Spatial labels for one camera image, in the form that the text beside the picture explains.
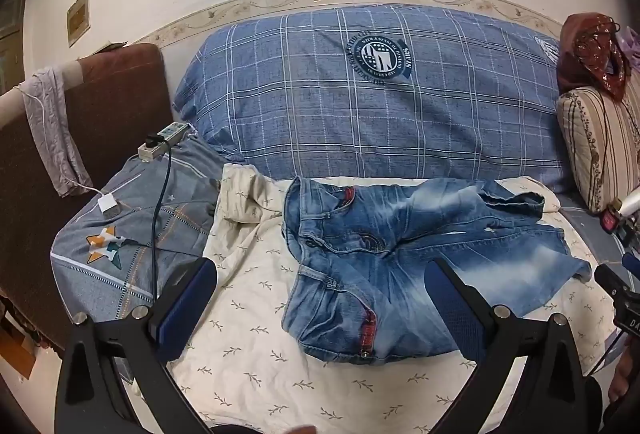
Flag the white and red device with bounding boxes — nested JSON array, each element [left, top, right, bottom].
[[601, 193, 640, 242]]

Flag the beige striped cushion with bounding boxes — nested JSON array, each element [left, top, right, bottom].
[[556, 86, 640, 215]]

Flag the black power cable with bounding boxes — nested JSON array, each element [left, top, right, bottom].
[[144, 134, 175, 302]]

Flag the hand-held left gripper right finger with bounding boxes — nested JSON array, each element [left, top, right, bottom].
[[424, 258, 603, 434]]

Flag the white power strip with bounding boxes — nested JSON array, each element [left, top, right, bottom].
[[137, 121, 193, 161]]

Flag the brown headboard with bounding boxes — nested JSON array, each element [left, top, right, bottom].
[[0, 43, 173, 350]]

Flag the brown patterned cloth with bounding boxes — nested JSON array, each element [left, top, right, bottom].
[[557, 13, 633, 102]]

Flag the white charger cable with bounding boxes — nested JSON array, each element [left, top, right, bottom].
[[19, 81, 108, 206]]

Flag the cream leaf-print blanket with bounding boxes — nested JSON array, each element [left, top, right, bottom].
[[134, 162, 626, 434]]

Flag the lilac crumpled cloth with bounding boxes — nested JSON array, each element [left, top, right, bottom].
[[19, 66, 94, 197]]

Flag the grey star-print pillow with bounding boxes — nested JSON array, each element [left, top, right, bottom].
[[50, 134, 233, 315]]

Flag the purple cloth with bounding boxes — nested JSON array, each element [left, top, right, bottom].
[[619, 26, 640, 67]]

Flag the person's right hand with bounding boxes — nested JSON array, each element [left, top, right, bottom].
[[608, 344, 640, 407]]

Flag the blue denim pants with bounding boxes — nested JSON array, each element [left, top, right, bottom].
[[281, 176, 593, 365]]

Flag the dark wooden door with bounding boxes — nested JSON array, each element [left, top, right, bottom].
[[0, 0, 28, 91]]

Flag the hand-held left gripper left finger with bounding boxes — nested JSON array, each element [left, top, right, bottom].
[[54, 258, 218, 434]]

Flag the blue plaid pillow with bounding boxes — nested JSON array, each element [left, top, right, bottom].
[[171, 4, 581, 197]]

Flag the small framed plaque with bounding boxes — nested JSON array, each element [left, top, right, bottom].
[[66, 0, 91, 48]]

